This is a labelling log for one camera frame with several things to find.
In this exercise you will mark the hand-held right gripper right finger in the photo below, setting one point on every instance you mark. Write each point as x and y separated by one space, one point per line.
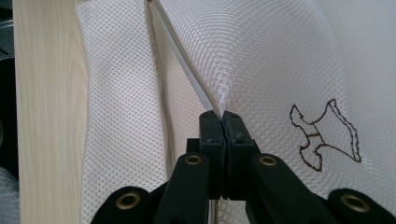
236 137

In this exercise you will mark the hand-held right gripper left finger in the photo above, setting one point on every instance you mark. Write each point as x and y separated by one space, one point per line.
213 137

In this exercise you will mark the white mesh laundry bag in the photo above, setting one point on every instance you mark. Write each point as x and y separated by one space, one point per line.
255 56

